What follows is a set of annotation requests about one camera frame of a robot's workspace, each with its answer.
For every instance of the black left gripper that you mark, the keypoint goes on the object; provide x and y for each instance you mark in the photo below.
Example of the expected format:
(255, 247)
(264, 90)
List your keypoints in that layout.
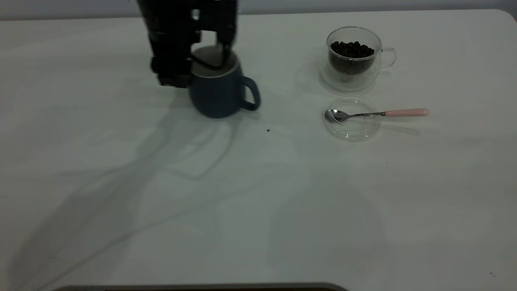
(169, 18)

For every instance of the dark grey ceramic mug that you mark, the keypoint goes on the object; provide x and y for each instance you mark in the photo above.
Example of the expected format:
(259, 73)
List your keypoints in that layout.
(218, 97)

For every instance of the coffee beans large heap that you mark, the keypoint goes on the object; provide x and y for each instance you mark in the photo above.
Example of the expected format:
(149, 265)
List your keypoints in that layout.
(351, 50)

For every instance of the clear round glass dish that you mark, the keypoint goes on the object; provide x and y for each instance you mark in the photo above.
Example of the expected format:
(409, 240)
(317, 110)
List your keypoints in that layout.
(351, 132)

